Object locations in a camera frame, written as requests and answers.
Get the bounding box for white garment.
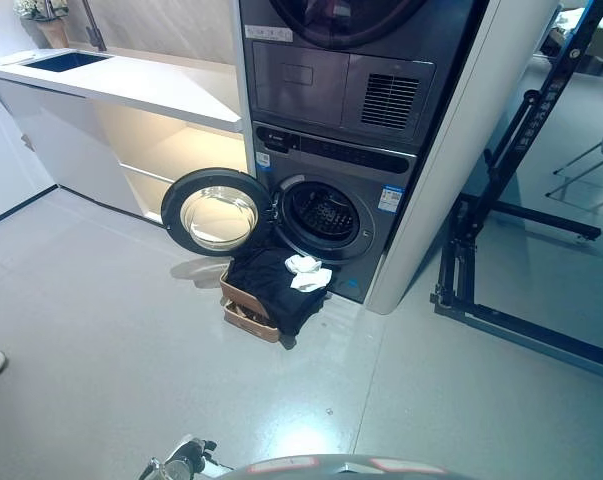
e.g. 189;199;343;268
283;253;334;293

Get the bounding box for flower bouquet in vase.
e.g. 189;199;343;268
13;0;71;50

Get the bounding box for grey stacked dryer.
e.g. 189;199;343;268
238;0;487;146

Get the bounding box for brown woven laundry basket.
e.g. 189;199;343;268
219;269;282;345

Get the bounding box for black garment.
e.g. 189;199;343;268
226;244;332;337

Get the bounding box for silver robot torso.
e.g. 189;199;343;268
230;453;462;480

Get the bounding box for grey front-load washing machine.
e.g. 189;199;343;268
250;121;418;305

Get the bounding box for black metal gantry frame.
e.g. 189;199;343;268
429;0;603;386

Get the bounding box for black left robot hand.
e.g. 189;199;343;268
173;435;218;474

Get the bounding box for white counter cabinet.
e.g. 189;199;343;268
0;48;247;226

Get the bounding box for white appliance column cabinet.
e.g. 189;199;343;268
230;0;562;316

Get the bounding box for dark metal faucet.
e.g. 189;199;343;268
80;0;107;53

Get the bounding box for metal chair legs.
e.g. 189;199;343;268
545;132;603;201

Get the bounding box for dark blue sink basin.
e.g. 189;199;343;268
20;52;115;74

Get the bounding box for round washer door with glass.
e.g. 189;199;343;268
160;168;275;259

